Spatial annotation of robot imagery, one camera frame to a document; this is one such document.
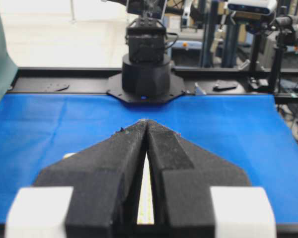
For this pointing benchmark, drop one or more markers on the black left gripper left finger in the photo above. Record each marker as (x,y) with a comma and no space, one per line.
(80,196)

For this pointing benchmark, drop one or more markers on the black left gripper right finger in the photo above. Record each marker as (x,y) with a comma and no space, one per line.
(202,195)

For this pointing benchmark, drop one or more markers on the yellow checked towel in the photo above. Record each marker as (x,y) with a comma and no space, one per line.
(137,207)

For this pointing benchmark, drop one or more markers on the blue table cloth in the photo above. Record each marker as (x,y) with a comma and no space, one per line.
(37,130)

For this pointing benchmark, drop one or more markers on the black table frame rail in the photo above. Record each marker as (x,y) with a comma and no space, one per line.
(184,82)

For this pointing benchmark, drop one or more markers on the black camera stand pole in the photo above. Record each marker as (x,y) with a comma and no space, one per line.
(288,36)

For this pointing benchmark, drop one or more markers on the white blue depth camera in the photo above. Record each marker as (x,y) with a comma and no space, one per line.
(262,7)

